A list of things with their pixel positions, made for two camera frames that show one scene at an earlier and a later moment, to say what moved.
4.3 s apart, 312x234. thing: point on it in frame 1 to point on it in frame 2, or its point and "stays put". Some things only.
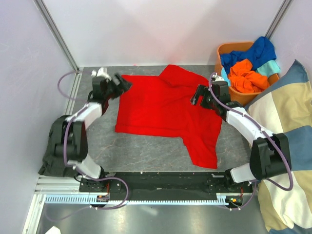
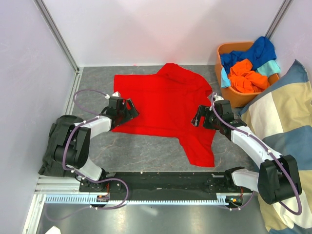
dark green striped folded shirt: [53, 165] stays put
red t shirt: [161, 106] stays put
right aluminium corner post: [278, 18] stays put
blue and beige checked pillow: [283, 104] stays put
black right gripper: [199, 92] to [203, 111]
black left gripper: [124, 85] to [130, 114]
